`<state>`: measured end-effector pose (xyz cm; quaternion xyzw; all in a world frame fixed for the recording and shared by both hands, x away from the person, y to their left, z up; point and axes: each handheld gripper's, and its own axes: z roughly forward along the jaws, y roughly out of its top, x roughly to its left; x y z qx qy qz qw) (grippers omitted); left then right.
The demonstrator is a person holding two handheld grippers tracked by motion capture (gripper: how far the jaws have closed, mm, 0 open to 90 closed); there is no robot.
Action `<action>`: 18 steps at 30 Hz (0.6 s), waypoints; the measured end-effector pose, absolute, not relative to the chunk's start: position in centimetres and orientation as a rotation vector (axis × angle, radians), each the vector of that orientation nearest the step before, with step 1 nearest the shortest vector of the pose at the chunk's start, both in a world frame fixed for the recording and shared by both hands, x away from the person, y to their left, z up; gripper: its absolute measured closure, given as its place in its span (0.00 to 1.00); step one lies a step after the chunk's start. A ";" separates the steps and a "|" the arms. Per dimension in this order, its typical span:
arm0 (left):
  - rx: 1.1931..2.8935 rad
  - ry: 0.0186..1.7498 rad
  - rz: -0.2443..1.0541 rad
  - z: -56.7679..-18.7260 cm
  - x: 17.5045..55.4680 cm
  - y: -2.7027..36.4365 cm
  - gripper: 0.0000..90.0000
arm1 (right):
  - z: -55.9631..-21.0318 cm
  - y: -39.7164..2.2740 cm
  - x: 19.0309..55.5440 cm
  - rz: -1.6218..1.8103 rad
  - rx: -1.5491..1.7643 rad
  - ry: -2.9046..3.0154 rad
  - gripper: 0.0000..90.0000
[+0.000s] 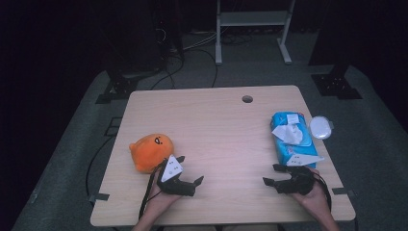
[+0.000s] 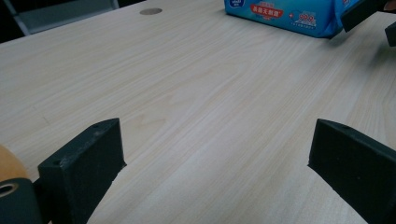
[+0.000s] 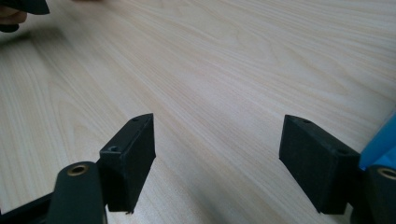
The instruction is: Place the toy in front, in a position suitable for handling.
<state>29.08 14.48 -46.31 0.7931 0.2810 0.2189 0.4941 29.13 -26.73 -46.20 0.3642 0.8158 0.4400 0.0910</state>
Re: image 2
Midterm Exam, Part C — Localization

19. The large round orange fruit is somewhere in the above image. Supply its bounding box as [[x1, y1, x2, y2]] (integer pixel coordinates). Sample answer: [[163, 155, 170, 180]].
[[0, 144, 30, 183]]

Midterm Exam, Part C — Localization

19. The pale metal stand frame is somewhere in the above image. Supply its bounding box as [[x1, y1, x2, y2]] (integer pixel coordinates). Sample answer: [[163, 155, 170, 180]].
[[2, 0, 120, 36]]

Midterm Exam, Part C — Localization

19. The round table cable hole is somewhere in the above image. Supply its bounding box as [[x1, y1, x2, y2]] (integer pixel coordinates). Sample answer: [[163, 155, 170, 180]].
[[138, 7, 163, 16]]

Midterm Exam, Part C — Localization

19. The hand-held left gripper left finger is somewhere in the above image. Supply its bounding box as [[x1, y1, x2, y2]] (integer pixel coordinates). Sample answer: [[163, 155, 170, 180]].
[[37, 118, 127, 224]]

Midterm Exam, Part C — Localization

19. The blue wet wipes pack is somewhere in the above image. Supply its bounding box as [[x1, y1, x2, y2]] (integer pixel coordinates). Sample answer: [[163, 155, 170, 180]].
[[223, 0, 360, 39]]

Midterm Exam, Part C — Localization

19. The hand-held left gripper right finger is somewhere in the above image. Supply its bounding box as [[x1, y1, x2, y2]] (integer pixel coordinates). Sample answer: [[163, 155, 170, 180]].
[[307, 118, 396, 224]]

